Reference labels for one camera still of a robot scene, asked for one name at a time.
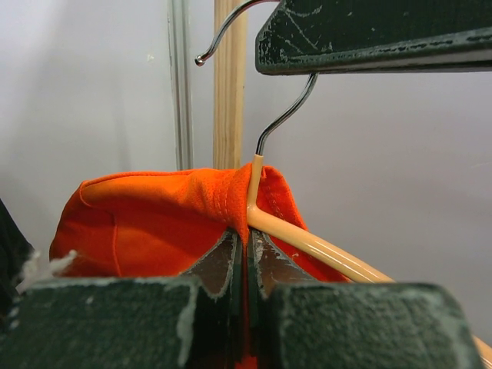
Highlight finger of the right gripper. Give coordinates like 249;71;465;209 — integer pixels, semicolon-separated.
255;0;491;75

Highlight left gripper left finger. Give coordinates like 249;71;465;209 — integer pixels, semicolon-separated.
1;230;241;368

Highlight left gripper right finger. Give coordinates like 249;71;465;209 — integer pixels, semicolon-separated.
248;230;484;368

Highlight peach hanger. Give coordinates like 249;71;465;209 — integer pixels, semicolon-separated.
194;1;491;368

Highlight orange t shirt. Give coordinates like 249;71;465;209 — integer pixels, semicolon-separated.
48;163;353;369

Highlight black t shirt right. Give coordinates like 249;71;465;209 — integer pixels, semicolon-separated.
0;201;34;321

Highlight wooden clothes rack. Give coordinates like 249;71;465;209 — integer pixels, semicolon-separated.
213;13;248;169

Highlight corner aluminium profile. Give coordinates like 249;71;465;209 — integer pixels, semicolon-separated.
168;0;193;170

